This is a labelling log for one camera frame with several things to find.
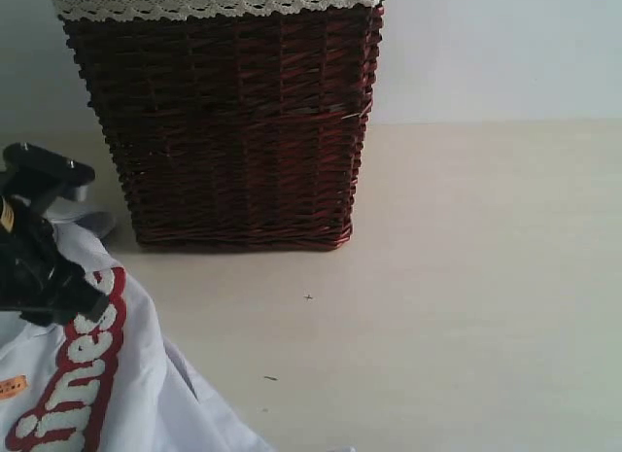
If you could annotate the white t-shirt with red lettering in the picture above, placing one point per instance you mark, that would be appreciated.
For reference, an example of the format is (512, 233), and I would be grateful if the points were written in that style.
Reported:
(114, 385)

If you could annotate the dark red wicker basket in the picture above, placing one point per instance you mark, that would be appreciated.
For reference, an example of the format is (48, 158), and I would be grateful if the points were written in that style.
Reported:
(234, 133)

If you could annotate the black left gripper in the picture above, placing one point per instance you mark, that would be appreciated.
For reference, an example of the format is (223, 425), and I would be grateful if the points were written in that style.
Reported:
(39, 283)

